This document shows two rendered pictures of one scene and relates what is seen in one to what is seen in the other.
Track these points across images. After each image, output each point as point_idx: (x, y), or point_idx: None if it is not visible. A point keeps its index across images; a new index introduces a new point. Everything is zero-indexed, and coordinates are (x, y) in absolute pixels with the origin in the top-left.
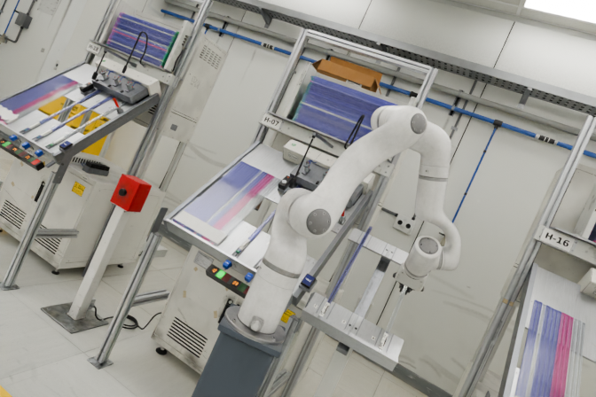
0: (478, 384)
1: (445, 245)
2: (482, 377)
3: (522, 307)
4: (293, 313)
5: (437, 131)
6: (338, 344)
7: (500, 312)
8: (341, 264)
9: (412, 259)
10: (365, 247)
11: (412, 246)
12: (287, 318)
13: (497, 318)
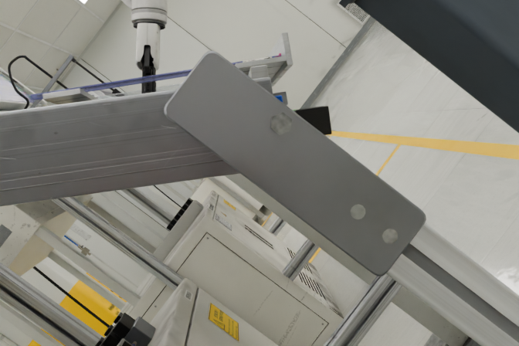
0: (150, 284)
1: None
2: (134, 293)
3: None
4: (212, 306)
5: None
6: (282, 92)
7: (74, 200)
8: (32, 295)
9: None
10: (88, 94)
11: None
12: (228, 320)
13: (82, 206)
